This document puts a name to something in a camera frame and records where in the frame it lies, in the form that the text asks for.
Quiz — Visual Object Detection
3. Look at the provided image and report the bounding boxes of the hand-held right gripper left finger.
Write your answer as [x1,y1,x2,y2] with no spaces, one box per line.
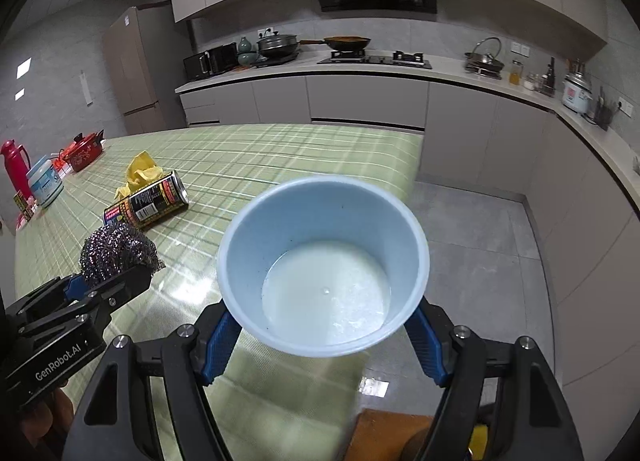
[62,303,243,461]

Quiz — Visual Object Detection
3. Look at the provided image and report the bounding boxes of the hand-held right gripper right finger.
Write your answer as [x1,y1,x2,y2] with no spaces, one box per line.
[405,297,586,461]

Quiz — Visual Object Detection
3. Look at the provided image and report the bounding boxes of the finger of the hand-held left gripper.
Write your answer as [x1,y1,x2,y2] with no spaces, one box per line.
[20,268,152,337]
[7,275,86,324]

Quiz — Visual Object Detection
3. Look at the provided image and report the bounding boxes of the steel wool scrubber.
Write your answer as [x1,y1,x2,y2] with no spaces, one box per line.
[80,221,166,287]

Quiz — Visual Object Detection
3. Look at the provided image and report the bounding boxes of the plain blue cup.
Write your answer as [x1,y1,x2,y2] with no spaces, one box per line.
[216,177,431,358]

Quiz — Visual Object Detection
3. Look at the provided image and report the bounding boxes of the person's left hand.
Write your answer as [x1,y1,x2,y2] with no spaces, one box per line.
[22,383,75,461]

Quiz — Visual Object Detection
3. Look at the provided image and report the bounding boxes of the small yellow black boxes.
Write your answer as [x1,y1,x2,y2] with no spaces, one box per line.
[12,191,36,222]

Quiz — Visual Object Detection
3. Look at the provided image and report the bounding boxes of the brown wooden stool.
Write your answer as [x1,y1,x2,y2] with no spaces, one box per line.
[356,408,436,461]

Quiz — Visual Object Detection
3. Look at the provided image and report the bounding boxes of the white blue tub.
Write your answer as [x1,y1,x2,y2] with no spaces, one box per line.
[26,155,65,206]

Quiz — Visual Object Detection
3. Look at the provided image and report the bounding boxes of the yellow cloth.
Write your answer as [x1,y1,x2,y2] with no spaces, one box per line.
[115,151,166,202]

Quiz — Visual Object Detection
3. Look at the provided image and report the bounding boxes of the red thermos jug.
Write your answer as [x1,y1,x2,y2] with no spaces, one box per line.
[0,140,33,202]

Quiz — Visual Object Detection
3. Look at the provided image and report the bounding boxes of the red cooking pot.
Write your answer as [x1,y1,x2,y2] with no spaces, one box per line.
[59,130,106,172]

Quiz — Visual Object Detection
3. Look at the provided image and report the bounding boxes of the green plaid tablecloth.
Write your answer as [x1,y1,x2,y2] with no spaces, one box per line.
[12,123,423,461]

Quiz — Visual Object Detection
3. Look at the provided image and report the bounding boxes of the brown refrigerator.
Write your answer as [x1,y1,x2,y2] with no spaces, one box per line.
[102,3,188,134]

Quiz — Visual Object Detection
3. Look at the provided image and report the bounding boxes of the black toaster oven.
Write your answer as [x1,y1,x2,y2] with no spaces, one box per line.
[183,42,238,82]

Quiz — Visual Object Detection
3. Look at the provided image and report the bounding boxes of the grey lidded pan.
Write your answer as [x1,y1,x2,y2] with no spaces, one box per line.
[256,31,301,60]

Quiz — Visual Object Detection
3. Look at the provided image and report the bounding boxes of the black utensil holder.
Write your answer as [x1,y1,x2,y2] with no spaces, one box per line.
[595,88,616,130]

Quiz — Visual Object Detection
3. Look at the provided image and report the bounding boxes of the black gas stove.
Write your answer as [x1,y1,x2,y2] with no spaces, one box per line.
[317,51,433,69]

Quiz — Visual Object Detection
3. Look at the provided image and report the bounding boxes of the white rice cooker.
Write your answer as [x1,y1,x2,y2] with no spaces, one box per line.
[560,72,594,114]

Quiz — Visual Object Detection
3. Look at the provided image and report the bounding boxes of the wok with wooden handle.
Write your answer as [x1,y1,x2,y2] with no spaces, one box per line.
[299,36,372,52]

